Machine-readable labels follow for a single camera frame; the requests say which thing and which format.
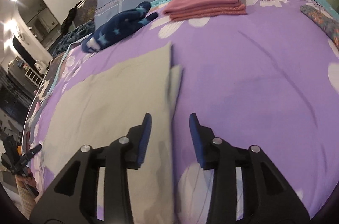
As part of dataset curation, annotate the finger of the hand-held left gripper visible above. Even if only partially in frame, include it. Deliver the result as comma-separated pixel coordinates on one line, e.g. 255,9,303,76
20,144,43,165

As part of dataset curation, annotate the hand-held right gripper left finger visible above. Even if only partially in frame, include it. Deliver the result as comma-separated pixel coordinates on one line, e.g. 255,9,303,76
31,113,153,224

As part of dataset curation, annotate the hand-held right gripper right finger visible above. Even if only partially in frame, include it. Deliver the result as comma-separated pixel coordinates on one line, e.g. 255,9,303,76
189,113,310,224

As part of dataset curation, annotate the grey-green long-sleeve shirt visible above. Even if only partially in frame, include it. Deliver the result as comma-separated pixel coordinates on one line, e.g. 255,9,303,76
42,41,183,224

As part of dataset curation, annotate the person's left hand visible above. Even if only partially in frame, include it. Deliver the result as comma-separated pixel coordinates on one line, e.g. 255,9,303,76
16,175,37,191

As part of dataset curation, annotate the white shelf rack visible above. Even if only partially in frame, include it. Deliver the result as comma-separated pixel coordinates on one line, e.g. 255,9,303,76
25,65,44,87

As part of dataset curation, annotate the purple floral bedsheet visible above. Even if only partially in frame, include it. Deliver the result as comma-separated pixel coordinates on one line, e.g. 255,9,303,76
26,0,339,224

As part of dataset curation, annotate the white cat figurine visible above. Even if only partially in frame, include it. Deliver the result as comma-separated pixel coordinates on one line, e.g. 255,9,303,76
34,59,49,73

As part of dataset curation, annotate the navy star-print fleece garment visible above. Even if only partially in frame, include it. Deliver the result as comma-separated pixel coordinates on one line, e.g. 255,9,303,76
81,1,159,53

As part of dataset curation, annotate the teal fleece blanket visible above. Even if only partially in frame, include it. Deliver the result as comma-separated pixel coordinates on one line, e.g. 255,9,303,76
53,20,96,55

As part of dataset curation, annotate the folded pink cloth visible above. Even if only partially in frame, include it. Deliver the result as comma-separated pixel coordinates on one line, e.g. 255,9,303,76
162,0,247,22

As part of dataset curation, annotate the black clothing heap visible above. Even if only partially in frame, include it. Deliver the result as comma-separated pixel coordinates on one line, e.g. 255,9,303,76
61,0,85,34

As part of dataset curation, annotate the dark printed bedsheet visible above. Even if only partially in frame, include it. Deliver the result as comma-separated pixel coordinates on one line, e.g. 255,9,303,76
26,0,98,118

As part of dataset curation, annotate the multicolour patterned cloth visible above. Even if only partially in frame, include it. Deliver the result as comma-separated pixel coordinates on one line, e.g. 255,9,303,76
299,4,339,48

